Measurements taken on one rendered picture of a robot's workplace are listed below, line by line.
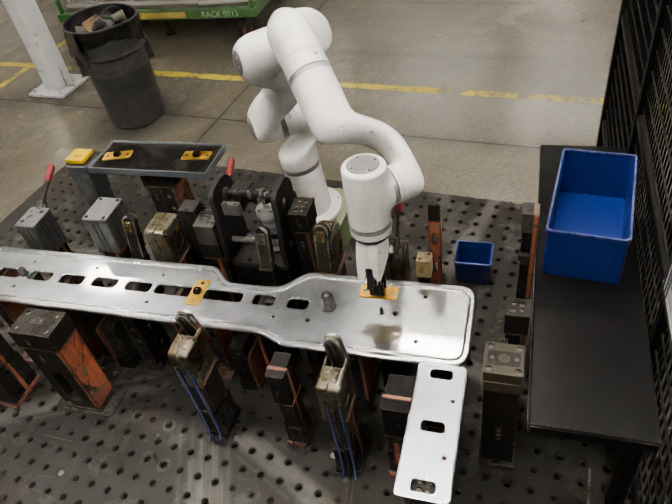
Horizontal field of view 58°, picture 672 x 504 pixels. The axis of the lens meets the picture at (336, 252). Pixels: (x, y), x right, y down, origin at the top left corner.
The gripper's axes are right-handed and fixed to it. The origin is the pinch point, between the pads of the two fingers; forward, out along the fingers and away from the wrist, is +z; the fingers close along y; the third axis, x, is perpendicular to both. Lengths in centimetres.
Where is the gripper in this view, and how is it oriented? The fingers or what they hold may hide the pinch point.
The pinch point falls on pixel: (377, 284)
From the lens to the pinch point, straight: 131.7
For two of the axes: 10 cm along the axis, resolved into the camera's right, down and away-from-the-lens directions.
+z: 1.3, 7.2, 6.8
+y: -2.6, 6.8, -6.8
